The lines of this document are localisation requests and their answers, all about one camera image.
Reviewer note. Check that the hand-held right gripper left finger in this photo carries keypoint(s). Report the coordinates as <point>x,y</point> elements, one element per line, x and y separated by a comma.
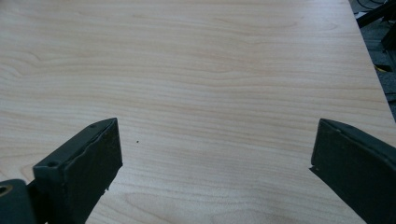
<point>79,168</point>

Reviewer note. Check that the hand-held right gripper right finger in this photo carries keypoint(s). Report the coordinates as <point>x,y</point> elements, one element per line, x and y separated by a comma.
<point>358,168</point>

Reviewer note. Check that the black metal stand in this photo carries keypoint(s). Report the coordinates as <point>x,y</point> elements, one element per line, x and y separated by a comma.
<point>378,14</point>

